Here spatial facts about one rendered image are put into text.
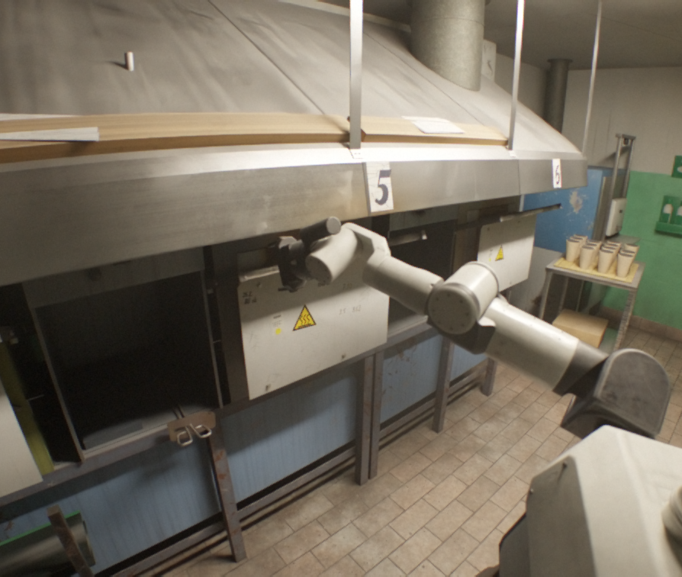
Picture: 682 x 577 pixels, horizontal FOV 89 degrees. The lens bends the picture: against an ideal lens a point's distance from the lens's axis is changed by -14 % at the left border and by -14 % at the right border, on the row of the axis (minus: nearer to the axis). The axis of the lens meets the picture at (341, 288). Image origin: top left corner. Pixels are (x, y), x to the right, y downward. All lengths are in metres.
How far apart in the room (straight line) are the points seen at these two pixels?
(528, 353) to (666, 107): 4.08
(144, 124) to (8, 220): 0.32
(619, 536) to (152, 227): 0.85
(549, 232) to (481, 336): 3.25
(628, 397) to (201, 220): 0.80
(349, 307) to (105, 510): 1.10
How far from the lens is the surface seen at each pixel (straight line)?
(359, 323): 1.48
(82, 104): 1.05
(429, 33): 2.38
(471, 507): 2.29
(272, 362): 1.30
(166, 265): 1.17
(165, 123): 0.94
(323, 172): 1.03
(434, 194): 1.33
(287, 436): 1.79
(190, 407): 1.48
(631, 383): 0.64
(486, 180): 1.59
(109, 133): 0.89
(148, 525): 1.75
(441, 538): 2.14
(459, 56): 2.34
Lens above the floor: 1.71
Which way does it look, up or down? 21 degrees down
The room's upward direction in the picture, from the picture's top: straight up
